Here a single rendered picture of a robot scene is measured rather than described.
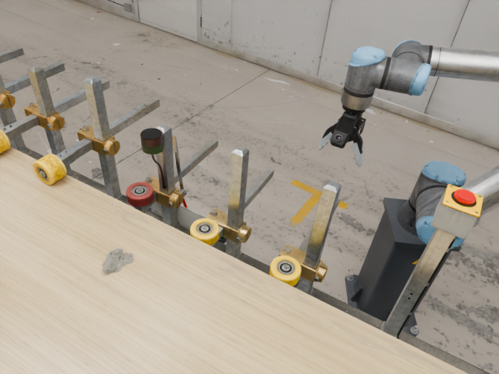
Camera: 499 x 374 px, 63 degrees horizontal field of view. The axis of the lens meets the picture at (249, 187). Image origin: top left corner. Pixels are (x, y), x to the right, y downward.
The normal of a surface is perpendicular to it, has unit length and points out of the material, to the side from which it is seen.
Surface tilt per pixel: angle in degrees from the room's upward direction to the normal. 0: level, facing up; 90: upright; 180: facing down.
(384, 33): 90
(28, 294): 0
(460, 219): 90
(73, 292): 0
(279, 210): 0
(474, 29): 90
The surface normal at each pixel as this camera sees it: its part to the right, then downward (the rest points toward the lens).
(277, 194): 0.07, -0.75
